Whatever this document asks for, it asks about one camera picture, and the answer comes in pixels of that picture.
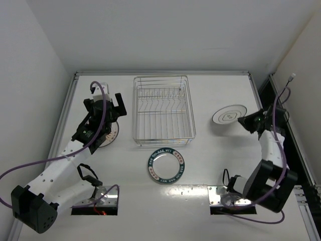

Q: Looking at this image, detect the white plate with green rings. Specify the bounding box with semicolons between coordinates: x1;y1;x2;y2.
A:
212;104;247;125

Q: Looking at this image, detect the plate with orange sunburst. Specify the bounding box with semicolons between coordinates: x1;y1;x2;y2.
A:
99;122;119;148

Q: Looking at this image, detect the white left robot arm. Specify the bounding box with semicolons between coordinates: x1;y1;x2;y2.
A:
11;93;127;233

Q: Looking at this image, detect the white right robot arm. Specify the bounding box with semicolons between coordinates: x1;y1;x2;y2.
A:
227;105;298;213

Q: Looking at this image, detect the plate with dark green rim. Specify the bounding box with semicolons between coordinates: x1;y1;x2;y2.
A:
147;147;185;184

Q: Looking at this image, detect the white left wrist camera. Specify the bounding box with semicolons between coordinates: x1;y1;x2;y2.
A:
91;82;111;102

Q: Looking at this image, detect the metal wire dish rack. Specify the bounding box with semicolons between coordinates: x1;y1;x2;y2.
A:
132;75;196;146

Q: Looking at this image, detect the black wall cable with plug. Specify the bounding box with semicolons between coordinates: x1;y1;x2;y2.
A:
277;73;296;105

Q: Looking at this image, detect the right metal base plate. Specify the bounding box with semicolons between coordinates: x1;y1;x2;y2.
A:
207;185;251;207

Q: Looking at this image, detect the metal base plate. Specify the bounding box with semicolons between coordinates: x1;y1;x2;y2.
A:
207;185;251;207
72;184;120;208

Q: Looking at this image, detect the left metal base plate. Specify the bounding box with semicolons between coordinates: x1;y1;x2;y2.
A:
72;184;120;208

